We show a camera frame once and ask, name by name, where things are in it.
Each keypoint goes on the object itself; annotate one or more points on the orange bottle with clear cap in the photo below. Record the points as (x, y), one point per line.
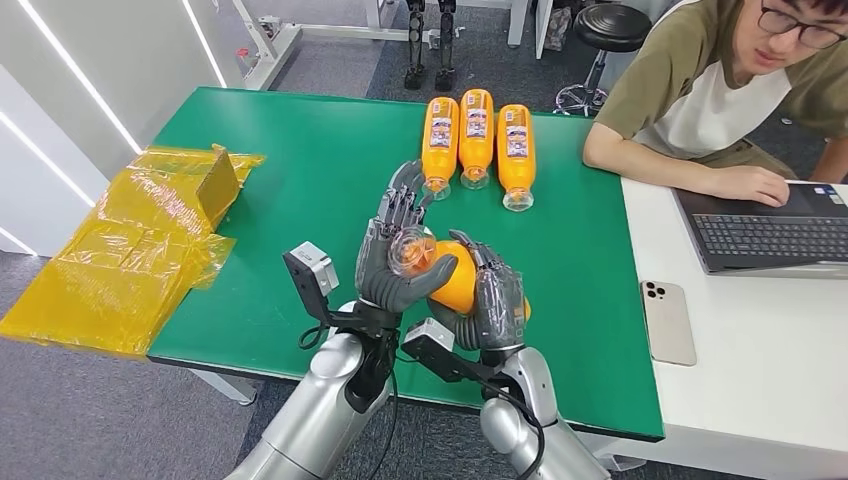
(457, 278)
(440, 146)
(476, 139)
(517, 156)

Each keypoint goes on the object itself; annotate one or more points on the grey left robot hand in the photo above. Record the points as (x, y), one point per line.
(378, 272)

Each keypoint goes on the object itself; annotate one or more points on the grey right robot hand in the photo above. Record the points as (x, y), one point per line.
(500, 305)

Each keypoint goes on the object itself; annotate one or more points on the green table mat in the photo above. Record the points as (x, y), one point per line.
(298, 199)

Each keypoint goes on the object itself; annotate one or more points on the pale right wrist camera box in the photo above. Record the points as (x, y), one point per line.
(429, 334)

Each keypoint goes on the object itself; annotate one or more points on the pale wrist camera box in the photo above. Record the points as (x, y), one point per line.
(314, 268)
(429, 334)

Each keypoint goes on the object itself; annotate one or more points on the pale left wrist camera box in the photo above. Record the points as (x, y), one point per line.
(314, 268)

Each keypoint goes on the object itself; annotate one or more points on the person's right hand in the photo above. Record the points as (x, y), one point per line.
(755, 184)

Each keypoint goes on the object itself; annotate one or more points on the black rimmed glasses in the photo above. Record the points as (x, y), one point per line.
(775, 22)

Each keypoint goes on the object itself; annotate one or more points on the dark grey laptop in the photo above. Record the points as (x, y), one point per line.
(762, 238)

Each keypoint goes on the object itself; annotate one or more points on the black round stool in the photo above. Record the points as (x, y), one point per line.
(613, 26)

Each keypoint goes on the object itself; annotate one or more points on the white table leg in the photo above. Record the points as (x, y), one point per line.
(228, 387)

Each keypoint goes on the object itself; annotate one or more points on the yellow film wrapped carton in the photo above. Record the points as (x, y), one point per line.
(132, 252)

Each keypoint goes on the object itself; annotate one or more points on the hanging humanoid robot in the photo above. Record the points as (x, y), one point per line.
(415, 46)

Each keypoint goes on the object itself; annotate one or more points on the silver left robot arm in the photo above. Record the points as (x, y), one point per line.
(318, 411)

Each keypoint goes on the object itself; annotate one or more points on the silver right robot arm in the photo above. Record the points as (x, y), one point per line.
(530, 384)

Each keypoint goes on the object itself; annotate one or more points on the beige smartphone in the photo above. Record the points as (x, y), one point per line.
(668, 324)

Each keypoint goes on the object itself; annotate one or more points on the person's right forearm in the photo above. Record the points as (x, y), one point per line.
(649, 169)

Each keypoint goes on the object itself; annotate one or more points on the person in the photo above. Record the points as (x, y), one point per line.
(702, 86)

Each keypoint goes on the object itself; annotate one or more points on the white metal frame stand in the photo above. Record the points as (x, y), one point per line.
(278, 53)

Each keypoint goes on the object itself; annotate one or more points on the white wall light strip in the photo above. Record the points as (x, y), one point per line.
(46, 159)
(79, 76)
(204, 43)
(16, 241)

